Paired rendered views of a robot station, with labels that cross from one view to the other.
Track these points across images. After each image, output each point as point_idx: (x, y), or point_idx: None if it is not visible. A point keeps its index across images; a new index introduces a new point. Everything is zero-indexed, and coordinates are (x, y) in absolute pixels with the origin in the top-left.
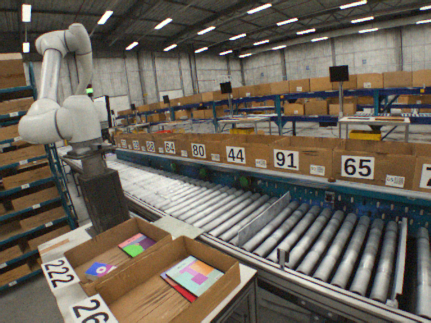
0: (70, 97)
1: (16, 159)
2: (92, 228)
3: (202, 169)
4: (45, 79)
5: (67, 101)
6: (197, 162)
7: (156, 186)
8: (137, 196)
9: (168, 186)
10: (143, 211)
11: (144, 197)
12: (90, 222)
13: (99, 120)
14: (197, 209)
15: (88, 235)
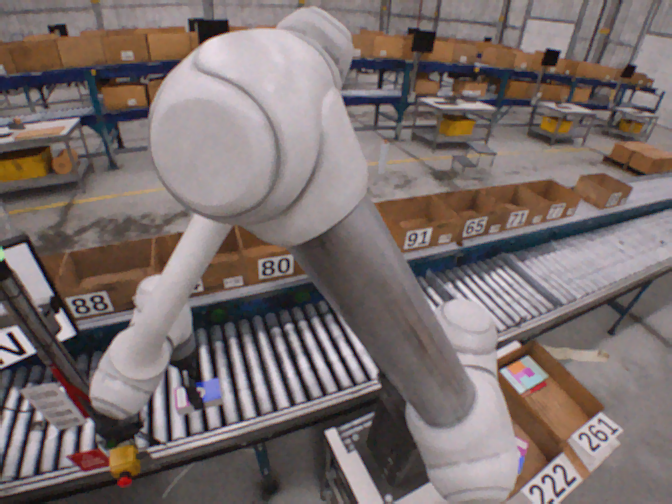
0: (489, 324)
1: None
2: (391, 489)
3: (303, 291)
4: (447, 337)
5: (495, 336)
6: (288, 285)
7: (258, 366)
8: (285, 405)
9: (281, 351)
10: (331, 410)
11: (301, 394)
12: (357, 499)
13: (188, 334)
14: None
15: (407, 496)
